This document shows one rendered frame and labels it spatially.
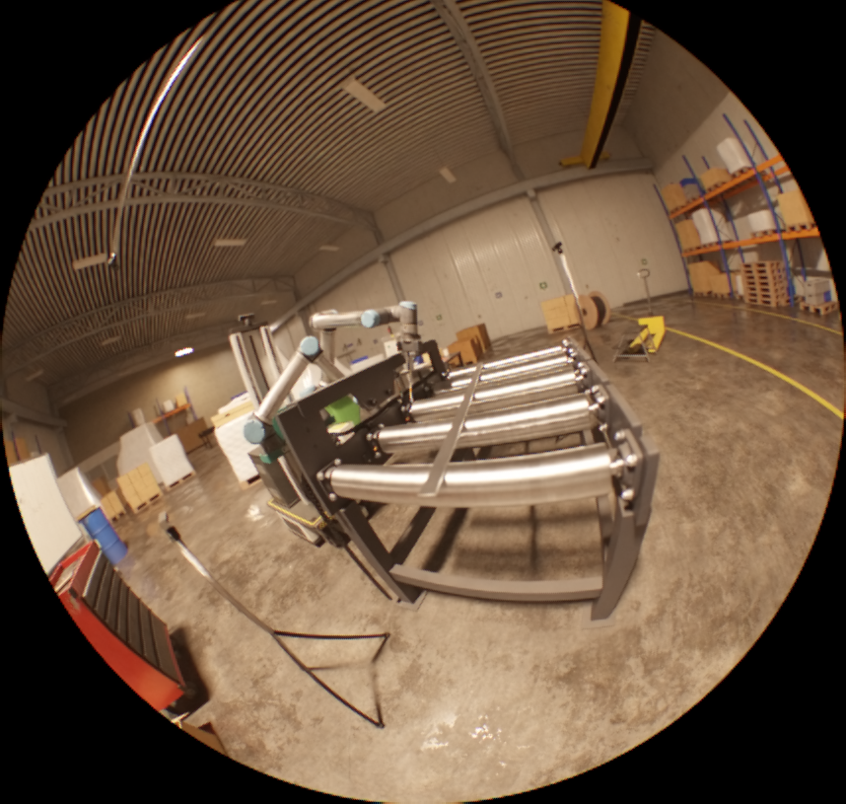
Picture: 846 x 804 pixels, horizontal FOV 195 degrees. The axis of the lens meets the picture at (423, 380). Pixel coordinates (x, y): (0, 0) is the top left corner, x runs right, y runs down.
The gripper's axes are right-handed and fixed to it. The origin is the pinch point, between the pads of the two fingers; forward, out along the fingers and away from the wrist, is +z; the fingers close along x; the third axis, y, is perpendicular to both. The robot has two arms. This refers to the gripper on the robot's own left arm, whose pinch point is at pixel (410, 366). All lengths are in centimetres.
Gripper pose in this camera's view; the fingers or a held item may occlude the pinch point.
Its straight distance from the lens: 131.7
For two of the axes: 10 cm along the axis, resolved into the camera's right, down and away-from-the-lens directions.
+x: 8.8, 0.5, -4.7
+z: 0.2, 9.9, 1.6
